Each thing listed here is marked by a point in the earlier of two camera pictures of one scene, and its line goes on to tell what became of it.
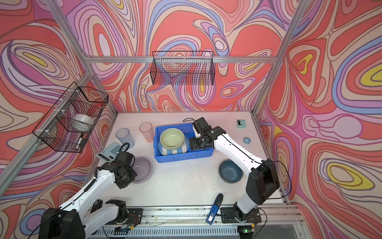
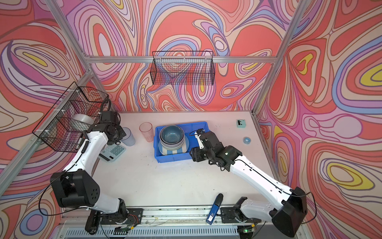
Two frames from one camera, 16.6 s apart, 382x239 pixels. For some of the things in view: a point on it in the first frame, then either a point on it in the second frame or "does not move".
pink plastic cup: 146,129 does not move
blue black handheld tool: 214,210 does not move
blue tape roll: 246,140 does not move
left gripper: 122,184 -> 122,134
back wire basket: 185,67 does not move
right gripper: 193,145 -> 196,155
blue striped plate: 180,151 does not move
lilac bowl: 143,168 -> 172,145
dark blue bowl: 229,172 -> 172,134
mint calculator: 109,154 does not move
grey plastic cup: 124,136 does not move
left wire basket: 70,123 does not move
